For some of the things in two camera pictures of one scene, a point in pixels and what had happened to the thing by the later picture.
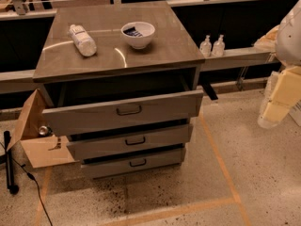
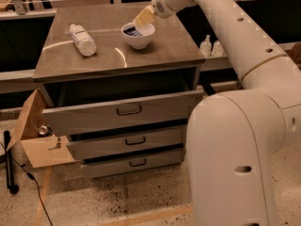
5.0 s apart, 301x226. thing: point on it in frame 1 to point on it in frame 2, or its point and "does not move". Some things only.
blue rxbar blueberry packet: [133, 32] does not move
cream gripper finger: [288, 88] to [146, 16]
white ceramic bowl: [138, 34] does not move
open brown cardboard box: [43, 151] does not move
